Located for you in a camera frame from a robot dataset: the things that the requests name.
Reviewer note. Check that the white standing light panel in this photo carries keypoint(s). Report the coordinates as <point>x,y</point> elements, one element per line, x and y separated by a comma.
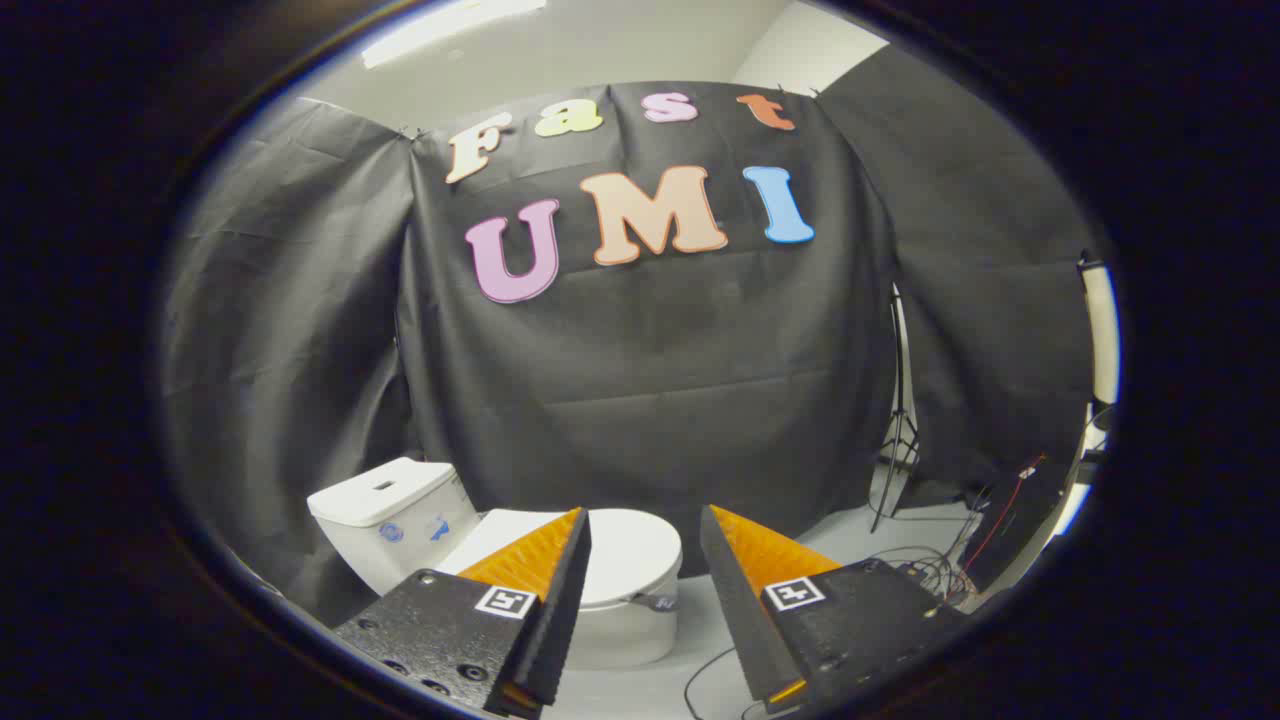
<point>1100,330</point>

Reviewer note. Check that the black backdrop cloth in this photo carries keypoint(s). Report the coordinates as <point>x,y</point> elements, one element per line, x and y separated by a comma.
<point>650,380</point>
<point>990,300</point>
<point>290,350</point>

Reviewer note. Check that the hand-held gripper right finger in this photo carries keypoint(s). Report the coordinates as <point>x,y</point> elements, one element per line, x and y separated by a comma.
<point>735,610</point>

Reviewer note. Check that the white toilet lid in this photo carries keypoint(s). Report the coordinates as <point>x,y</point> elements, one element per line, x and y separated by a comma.
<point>630,555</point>

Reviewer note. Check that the black tripod stand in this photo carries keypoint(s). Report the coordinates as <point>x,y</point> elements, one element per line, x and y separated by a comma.
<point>899,400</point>

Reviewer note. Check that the white ceramic toilet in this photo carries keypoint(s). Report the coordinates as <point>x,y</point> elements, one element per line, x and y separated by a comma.
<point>380,500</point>

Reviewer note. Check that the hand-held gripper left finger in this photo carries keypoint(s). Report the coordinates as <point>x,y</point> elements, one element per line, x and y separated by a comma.
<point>560,610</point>

